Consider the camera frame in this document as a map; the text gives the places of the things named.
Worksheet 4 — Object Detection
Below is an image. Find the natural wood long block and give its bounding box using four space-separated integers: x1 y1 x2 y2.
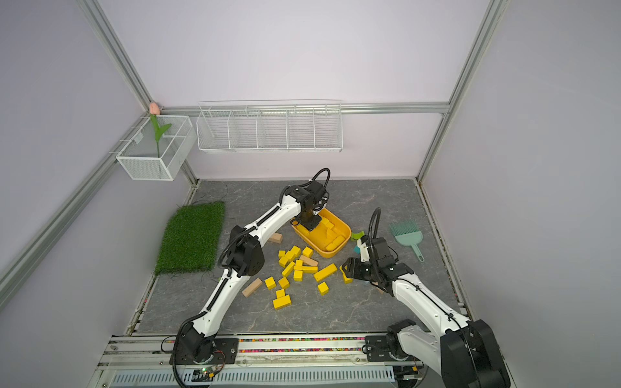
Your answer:
242 278 263 297

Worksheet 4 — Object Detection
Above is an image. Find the green arch block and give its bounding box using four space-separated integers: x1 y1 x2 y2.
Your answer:
351 231 365 241

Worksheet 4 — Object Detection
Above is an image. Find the yellow small cube right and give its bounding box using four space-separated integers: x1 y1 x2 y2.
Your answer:
318 282 329 296

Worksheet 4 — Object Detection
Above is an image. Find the white wire shelf basket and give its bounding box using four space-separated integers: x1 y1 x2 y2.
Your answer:
197 100 344 153

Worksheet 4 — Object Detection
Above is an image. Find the yellow long block diagonal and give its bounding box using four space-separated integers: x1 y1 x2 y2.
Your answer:
314 264 338 283

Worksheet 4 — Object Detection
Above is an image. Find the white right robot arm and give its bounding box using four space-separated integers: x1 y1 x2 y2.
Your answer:
341 235 511 387

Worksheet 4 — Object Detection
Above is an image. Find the yellow plastic tub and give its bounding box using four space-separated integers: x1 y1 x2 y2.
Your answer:
292 209 352 259

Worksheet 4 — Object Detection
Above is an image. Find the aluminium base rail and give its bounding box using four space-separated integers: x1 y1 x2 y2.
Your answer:
89 332 450 387

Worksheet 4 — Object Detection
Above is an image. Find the green plastic dustpan brush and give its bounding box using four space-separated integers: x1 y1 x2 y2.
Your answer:
389 221 425 263

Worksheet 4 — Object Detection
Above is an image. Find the white mesh corner basket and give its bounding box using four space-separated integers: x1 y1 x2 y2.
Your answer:
116 115 197 181

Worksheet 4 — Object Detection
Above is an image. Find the yellow cube centre left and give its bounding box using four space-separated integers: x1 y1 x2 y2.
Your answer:
265 276 277 290

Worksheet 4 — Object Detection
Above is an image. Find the yellow block bottom wide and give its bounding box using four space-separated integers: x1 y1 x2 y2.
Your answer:
273 295 292 310

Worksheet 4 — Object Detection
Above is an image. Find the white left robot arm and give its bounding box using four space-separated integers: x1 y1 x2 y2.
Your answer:
171 178 329 365

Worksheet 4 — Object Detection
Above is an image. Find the yellow flat horizontal block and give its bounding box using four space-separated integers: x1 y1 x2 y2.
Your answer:
294 266 319 274

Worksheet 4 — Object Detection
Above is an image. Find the pink artificial tulip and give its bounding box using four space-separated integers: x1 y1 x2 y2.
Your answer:
149 102 171 157

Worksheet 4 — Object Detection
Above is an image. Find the natural wood centre block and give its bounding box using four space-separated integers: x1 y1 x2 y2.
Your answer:
300 255 319 267

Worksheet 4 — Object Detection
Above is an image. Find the natural wood cube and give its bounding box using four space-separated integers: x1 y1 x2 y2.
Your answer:
268 233 283 244

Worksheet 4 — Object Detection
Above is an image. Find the green artificial grass mat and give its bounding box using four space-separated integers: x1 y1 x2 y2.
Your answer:
155 201 226 276

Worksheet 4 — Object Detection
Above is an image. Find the yellow cube lower right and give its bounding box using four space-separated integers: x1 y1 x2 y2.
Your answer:
341 268 354 284

